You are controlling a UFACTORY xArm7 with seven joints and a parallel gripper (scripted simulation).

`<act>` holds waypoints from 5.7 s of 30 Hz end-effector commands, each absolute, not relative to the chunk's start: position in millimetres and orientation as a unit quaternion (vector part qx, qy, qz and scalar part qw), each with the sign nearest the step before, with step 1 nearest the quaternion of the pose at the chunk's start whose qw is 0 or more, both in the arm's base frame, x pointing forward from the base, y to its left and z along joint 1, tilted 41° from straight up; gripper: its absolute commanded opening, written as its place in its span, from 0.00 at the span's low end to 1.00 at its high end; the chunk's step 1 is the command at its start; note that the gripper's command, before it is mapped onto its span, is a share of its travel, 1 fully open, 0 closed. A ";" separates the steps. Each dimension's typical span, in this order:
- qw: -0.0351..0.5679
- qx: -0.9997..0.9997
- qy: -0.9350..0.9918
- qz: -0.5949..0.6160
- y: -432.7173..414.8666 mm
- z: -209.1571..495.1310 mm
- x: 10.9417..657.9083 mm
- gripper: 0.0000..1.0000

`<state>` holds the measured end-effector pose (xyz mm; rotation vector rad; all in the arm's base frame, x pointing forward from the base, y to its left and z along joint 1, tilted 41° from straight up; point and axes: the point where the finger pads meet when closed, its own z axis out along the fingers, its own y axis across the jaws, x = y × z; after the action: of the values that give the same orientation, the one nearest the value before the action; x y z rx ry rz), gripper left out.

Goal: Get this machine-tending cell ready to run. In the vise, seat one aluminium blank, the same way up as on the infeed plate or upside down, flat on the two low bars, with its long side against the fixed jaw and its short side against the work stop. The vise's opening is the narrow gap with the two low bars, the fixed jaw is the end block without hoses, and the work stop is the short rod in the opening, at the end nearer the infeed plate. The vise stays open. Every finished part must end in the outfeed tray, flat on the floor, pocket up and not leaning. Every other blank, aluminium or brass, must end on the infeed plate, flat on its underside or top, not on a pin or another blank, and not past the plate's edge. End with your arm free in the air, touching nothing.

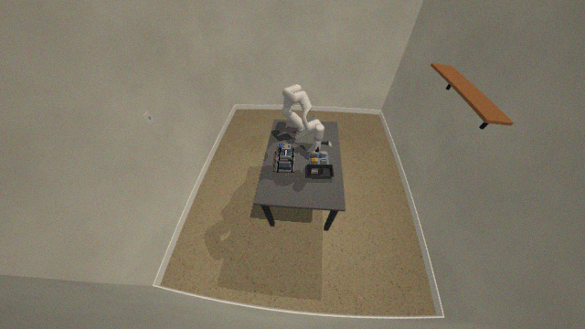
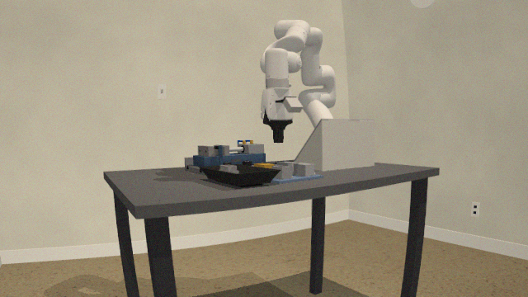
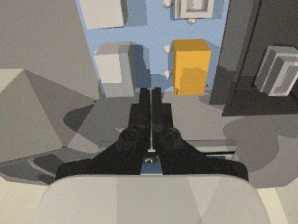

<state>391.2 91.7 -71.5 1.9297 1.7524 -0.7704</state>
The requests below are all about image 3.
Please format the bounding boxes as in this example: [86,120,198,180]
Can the yellow rectangular block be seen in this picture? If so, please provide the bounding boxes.
[172,39,211,95]

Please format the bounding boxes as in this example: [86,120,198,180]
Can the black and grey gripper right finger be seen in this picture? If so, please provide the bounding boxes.
[151,87,249,182]

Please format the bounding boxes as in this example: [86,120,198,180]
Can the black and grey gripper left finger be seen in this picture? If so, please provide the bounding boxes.
[55,88,151,181]

